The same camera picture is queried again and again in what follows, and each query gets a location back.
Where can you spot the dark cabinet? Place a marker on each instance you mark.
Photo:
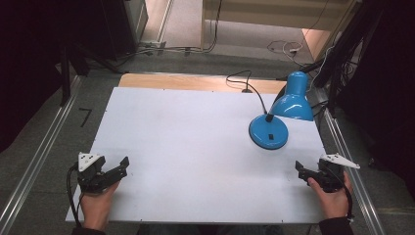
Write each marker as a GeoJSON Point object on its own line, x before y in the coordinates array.
{"type": "Point", "coordinates": [124, 26]}

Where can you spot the dark curtain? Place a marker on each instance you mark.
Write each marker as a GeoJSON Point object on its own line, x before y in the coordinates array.
{"type": "Point", "coordinates": [391, 98]}
{"type": "Point", "coordinates": [29, 65]}

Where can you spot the person's right hand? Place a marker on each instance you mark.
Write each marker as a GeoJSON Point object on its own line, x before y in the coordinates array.
{"type": "Point", "coordinates": [332, 204]}

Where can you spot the black metal stand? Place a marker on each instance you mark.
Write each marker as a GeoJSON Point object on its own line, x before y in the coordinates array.
{"type": "Point", "coordinates": [332, 62]}
{"type": "Point", "coordinates": [65, 81]}

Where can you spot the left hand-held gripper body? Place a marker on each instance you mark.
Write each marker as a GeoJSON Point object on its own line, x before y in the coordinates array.
{"type": "Point", "coordinates": [89, 178]}

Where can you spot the aluminium floor rail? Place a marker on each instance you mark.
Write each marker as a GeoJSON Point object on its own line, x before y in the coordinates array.
{"type": "Point", "coordinates": [354, 176]}
{"type": "Point", "coordinates": [36, 156]}

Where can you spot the blue desk lamp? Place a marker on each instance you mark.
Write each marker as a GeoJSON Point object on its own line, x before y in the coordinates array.
{"type": "Point", "coordinates": [268, 133]}

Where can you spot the grey power strip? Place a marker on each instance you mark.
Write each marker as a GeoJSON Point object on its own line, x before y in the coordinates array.
{"type": "Point", "coordinates": [152, 44]}

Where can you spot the person's left hand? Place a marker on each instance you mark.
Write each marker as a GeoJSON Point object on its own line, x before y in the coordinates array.
{"type": "Point", "coordinates": [96, 209]}

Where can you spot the light wooden furniture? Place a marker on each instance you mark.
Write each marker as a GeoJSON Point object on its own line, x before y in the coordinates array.
{"type": "Point", "coordinates": [261, 13]}

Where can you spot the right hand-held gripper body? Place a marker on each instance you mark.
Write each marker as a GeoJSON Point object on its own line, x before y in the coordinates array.
{"type": "Point", "coordinates": [329, 181]}

